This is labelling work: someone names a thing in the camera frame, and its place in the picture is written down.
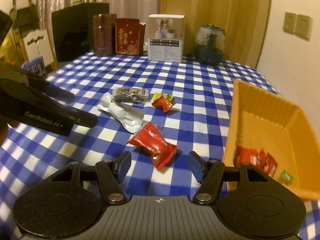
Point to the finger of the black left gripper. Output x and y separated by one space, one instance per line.
41 90
81 118

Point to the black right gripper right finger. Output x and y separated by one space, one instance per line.
209 175

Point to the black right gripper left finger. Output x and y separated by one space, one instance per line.
110 174

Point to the red foil snack packet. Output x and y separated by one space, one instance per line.
152 142

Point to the red double-happiness snack packet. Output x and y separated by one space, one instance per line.
247 155

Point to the blue milk carton box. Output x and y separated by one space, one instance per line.
35 66

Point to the white crumpled snack wrapper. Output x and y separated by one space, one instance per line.
130 117

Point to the white wooden chair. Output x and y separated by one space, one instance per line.
37 43

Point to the clear packet dark snack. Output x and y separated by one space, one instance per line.
129 94

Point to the yellow plastic bag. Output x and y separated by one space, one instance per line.
8 49

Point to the red candy in tray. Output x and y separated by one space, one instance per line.
267 163

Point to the orange plastic tray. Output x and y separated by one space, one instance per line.
262 120

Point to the green candy in tray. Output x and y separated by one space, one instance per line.
286 178

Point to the dark wooden rack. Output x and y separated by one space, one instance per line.
24 21

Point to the blue white checkered tablecloth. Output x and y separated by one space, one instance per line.
198 123

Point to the brown cylindrical tin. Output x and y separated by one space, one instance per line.
104 34

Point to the small red yellow candy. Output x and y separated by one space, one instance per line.
162 101

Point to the red gold gift box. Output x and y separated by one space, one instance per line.
130 36

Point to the white product box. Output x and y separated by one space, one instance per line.
165 37

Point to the green glass jar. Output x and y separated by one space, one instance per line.
210 45

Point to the wall socket plate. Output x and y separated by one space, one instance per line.
298 24

